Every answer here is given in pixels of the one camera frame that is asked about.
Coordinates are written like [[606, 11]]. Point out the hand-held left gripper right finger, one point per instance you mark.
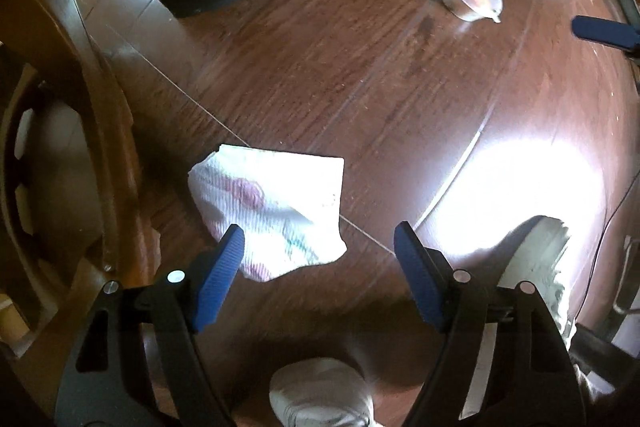
[[420, 287]]

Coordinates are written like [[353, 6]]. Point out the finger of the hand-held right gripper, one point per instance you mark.
[[600, 29]]

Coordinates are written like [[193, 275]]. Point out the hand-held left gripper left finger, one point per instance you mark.
[[220, 287]]

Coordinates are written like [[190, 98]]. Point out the white floral paper towel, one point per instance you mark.
[[270, 207]]

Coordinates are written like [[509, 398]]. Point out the grey slipper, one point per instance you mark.
[[320, 392], [542, 257]]

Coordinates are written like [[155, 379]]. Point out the dark wooden chair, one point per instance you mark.
[[60, 187]]

